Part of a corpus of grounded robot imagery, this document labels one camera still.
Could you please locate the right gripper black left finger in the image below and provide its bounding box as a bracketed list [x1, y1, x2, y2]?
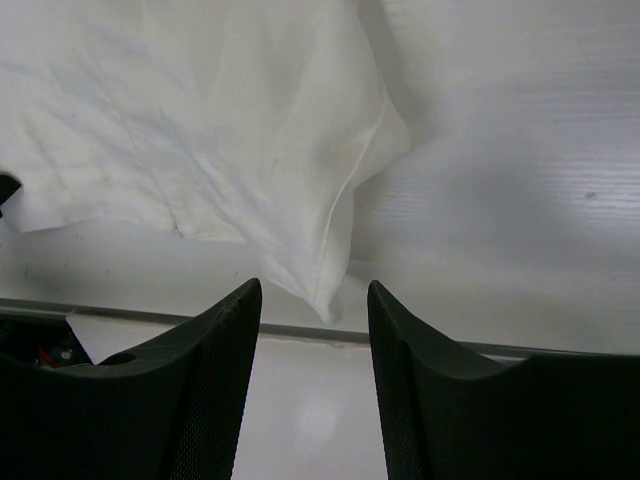
[1, 279, 262, 479]

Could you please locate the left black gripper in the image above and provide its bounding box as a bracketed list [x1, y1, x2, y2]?
[0, 173, 22, 206]

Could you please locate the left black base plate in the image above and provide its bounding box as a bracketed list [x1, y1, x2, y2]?
[1, 313, 91, 369]

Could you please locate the white pleated skirt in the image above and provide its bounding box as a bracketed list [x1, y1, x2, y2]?
[1, 1, 411, 323]

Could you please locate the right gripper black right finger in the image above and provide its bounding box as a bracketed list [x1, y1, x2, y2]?
[367, 281, 639, 479]

